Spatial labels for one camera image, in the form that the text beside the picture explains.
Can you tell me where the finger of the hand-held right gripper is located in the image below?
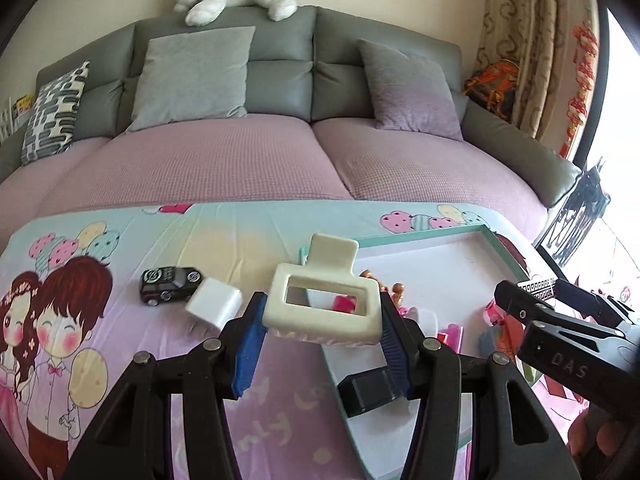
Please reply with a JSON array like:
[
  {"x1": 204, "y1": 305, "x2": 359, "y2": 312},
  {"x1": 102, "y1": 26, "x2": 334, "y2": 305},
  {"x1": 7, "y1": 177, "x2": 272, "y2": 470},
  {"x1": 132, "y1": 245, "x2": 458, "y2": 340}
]
[
  {"x1": 552, "y1": 278, "x2": 640, "y2": 333},
  {"x1": 494, "y1": 281, "x2": 626, "y2": 346}
]

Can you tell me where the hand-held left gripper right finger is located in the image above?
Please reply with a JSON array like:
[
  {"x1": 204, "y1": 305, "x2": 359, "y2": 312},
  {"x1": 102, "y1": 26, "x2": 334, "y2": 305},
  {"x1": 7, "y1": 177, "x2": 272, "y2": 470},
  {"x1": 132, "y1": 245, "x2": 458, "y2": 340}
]
[{"x1": 377, "y1": 290, "x2": 571, "y2": 480}]

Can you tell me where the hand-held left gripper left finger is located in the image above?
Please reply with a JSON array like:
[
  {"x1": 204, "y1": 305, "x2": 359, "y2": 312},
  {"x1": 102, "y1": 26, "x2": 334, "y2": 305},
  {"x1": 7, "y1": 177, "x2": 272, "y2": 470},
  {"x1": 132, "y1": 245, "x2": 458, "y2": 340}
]
[{"x1": 60, "y1": 291, "x2": 268, "y2": 480}]

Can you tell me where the cream hair claw clip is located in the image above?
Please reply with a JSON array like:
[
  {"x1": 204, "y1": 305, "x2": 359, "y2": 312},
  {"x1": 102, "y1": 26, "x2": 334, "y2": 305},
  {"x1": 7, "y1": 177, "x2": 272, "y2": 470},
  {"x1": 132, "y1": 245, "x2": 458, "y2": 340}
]
[{"x1": 261, "y1": 232, "x2": 383, "y2": 348}]

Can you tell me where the teal-edged white box tray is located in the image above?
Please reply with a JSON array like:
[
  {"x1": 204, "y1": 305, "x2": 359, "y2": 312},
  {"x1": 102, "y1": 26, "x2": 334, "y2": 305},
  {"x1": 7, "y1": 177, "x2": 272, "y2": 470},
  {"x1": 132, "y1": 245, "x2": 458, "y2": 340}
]
[{"x1": 299, "y1": 224, "x2": 566, "y2": 480}]

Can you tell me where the person's right hand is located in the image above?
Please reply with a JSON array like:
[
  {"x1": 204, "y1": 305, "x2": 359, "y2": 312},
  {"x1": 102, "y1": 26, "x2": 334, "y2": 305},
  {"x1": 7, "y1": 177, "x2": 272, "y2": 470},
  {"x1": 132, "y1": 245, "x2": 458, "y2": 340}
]
[{"x1": 567, "y1": 402, "x2": 640, "y2": 466}]

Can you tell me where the black rectangular block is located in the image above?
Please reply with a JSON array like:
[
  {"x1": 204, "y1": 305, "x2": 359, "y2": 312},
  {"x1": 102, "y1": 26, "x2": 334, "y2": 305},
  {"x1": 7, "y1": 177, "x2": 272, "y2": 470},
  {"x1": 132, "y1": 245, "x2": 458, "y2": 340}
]
[{"x1": 337, "y1": 366, "x2": 408, "y2": 418}]

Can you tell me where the pink plastic toy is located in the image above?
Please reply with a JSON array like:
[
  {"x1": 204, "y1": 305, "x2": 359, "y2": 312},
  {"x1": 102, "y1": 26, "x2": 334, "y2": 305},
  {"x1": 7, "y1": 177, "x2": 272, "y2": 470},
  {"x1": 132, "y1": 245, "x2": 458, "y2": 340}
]
[{"x1": 435, "y1": 325, "x2": 466, "y2": 348}]

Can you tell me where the white charger adapter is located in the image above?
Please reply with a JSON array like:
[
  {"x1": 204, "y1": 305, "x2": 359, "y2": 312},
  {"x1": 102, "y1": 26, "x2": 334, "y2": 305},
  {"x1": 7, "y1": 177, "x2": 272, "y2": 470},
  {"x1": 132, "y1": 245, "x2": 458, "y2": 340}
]
[{"x1": 185, "y1": 279, "x2": 243, "y2": 333}]

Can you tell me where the black folding rack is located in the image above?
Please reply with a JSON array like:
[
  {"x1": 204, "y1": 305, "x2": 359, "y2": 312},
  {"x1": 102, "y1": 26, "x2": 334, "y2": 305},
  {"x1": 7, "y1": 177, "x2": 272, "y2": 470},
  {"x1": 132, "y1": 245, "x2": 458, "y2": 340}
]
[{"x1": 537, "y1": 157, "x2": 613, "y2": 266}]

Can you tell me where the black toy car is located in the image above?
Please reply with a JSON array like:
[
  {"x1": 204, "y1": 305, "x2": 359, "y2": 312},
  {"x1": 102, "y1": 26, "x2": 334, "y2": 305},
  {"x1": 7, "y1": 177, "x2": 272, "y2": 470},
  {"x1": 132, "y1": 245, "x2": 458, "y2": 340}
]
[{"x1": 139, "y1": 265, "x2": 203, "y2": 306}]

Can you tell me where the printed cartoon blanket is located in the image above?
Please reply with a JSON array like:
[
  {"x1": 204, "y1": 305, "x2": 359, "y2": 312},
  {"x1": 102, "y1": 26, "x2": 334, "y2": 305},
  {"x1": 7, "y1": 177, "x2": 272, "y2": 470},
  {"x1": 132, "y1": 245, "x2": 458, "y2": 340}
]
[{"x1": 0, "y1": 201, "x2": 640, "y2": 480}]

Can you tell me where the pink sofa cover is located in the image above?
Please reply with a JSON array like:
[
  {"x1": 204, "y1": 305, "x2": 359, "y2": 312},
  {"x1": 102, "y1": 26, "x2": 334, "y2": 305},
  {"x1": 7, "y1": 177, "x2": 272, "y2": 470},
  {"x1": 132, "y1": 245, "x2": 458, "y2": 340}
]
[{"x1": 0, "y1": 112, "x2": 548, "y2": 241}]

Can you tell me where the red hanging decoration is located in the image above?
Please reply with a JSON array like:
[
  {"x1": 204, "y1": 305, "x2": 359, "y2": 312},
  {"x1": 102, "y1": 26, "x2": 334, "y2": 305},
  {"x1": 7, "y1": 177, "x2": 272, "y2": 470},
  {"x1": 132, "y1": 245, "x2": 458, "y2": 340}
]
[{"x1": 557, "y1": 22, "x2": 601, "y2": 161}]

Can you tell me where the orange red gift bag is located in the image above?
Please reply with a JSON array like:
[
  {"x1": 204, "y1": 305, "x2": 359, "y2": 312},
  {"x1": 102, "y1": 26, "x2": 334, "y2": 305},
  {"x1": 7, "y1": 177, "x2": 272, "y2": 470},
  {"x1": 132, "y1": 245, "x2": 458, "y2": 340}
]
[{"x1": 462, "y1": 59, "x2": 518, "y2": 121}]

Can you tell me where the purple pillow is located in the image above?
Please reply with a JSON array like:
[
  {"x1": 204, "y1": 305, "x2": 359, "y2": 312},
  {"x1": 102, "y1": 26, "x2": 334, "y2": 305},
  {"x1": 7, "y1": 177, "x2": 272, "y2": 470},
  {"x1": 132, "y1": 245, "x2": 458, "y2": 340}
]
[{"x1": 357, "y1": 38, "x2": 465, "y2": 142}]

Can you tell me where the grey pillow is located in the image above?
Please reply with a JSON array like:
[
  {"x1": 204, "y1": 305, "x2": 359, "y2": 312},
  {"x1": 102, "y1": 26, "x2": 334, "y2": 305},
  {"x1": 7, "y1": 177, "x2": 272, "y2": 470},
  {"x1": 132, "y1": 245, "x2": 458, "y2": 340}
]
[{"x1": 126, "y1": 26, "x2": 257, "y2": 133}]

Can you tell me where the grey sofa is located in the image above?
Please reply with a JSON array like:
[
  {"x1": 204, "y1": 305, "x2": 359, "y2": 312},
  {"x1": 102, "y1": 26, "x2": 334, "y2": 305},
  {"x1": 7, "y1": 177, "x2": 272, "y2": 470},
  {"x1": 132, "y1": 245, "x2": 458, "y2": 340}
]
[{"x1": 0, "y1": 5, "x2": 583, "y2": 211}]

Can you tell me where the beige patterned curtain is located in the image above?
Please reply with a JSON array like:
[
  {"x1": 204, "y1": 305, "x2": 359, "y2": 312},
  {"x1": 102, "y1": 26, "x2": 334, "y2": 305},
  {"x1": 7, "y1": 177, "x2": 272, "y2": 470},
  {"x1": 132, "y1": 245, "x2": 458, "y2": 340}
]
[{"x1": 472, "y1": 0, "x2": 598, "y2": 143}]

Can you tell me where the black white patterned pillow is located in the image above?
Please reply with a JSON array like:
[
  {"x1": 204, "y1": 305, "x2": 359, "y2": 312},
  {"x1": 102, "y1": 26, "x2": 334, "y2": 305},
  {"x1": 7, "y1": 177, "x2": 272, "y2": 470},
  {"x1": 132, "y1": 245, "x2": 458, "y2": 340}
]
[{"x1": 21, "y1": 60, "x2": 91, "y2": 166}]

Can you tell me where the stack of magazines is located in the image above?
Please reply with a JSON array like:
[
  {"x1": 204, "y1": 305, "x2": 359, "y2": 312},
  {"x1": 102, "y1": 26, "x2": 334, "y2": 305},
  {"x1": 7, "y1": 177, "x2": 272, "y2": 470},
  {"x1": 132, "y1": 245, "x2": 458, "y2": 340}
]
[{"x1": 0, "y1": 92, "x2": 36, "y2": 133}]

